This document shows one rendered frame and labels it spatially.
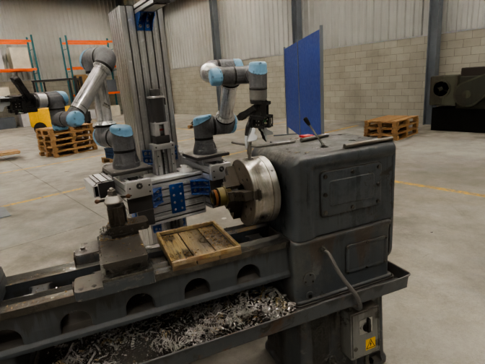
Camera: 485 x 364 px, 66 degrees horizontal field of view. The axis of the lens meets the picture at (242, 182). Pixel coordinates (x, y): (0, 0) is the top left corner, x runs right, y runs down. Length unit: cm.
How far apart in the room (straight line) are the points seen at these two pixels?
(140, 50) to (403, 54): 1068
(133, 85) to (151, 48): 24
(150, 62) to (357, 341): 190
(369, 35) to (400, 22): 102
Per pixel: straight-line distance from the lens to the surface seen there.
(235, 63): 204
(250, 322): 172
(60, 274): 177
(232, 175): 176
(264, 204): 163
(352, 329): 206
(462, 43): 1185
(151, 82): 236
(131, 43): 235
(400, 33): 1263
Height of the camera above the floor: 158
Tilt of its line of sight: 15 degrees down
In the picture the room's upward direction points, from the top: 4 degrees counter-clockwise
